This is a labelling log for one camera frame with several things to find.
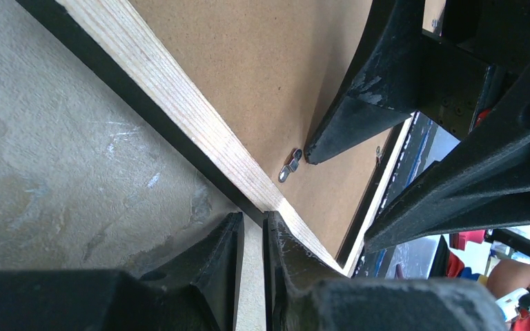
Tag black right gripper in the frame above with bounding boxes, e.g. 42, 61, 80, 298
304, 0, 530, 252

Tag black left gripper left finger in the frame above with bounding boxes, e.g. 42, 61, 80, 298
0, 212, 244, 330

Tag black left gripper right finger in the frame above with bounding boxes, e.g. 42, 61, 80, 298
263, 212, 506, 330

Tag brown frame backing board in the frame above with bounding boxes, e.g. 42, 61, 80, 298
128, 0, 394, 259

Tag black wooden picture frame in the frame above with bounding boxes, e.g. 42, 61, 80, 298
21, 1, 413, 277

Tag person at background desk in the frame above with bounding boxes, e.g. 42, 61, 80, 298
431, 237, 530, 331

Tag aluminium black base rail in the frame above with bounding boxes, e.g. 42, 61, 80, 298
353, 113, 459, 279

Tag metal frame turn clip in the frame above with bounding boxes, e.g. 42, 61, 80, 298
277, 148, 303, 183

